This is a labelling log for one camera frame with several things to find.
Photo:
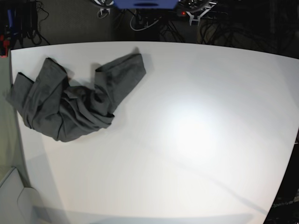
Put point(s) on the dark grey t-shirt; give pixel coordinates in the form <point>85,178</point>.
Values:
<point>51,106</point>

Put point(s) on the blue box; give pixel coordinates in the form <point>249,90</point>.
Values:
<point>146,4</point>

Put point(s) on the black power strip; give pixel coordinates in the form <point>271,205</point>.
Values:
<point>205,13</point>

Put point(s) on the red clamp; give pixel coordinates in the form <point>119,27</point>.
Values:
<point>4,46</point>

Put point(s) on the white side table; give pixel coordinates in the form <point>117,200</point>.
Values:
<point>19,204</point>

